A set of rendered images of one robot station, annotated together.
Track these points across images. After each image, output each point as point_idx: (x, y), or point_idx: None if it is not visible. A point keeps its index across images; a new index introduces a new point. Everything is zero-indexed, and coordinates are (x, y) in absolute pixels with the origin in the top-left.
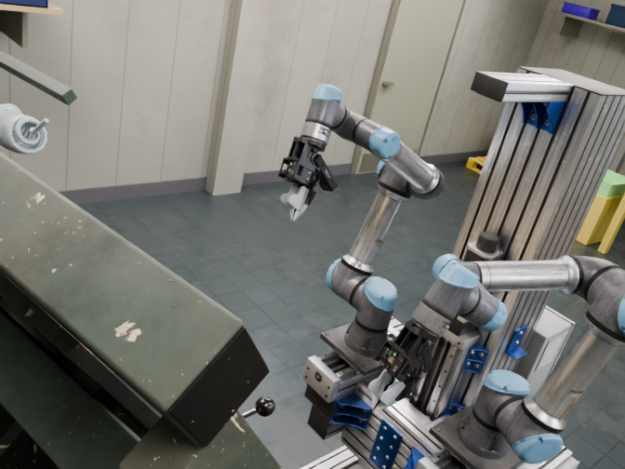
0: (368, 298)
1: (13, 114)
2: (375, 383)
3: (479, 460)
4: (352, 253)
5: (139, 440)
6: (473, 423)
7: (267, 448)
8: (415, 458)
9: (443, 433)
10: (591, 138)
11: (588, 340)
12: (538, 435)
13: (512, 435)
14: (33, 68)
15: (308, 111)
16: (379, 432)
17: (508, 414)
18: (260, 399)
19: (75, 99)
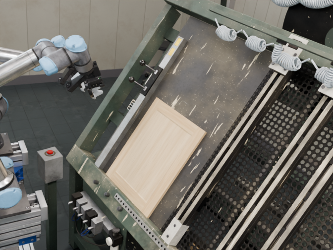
0: (13, 163)
1: (227, 28)
2: None
3: (3, 138)
4: (6, 171)
5: (175, 32)
6: (0, 135)
7: (155, 19)
8: (14, 172)
9: (9, 149)
10: None
11: None
12: (3, 97)
13: (6, 108)
14: (225, 12)
15: (88, 54)
16: None
17: (1, 108)
18: (133, 77)
19: (208, 9)
